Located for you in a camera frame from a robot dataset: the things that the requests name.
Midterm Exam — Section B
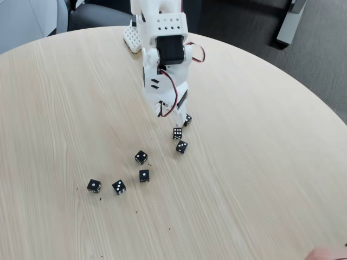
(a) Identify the white storage cabinet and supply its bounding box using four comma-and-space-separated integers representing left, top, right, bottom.
0, 0, 68, 55

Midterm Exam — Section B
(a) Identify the black office chair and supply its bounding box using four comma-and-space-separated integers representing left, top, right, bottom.
67, 0, 134, 32

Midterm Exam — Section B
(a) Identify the red servo cable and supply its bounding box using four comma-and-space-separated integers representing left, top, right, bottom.
158, 0, 206, 118

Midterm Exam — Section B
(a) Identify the grey metal desk leg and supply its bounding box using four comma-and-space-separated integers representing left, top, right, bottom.
276, 0, 307, 46

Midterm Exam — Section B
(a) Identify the person's left hand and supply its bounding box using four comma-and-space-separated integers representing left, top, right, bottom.
305, 245, 347, 260

